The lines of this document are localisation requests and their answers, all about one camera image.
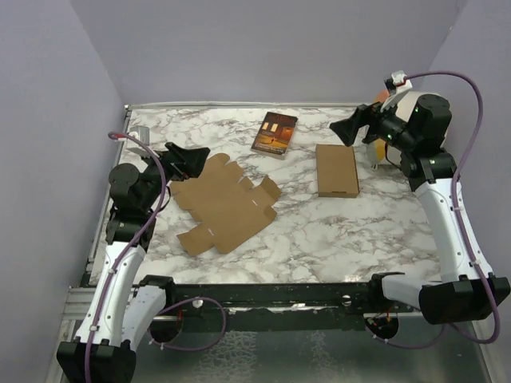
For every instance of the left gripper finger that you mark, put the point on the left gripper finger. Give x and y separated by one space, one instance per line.
194 172
178 155

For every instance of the dark paperback book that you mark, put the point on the dark paperback book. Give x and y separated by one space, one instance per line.
274 135

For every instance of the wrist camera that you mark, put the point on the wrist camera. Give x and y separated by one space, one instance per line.
141 134
397 86

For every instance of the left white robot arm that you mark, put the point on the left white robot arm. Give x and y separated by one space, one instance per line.
104 346

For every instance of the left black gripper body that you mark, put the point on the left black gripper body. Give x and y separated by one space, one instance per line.
152 175

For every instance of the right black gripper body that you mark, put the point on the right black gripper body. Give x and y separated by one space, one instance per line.
384 124

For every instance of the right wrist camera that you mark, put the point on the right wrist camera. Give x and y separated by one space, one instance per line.
397 86

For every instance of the folded brown cardboard box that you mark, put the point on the folded brown cardboard box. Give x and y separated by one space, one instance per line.
337 175

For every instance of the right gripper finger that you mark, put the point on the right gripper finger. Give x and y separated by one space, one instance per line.
345 130
364 115

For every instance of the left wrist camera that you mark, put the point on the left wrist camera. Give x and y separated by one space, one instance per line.
141 134

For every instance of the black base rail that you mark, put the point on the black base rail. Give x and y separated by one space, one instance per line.
260 307

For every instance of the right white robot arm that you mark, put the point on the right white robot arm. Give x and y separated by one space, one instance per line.
468 287

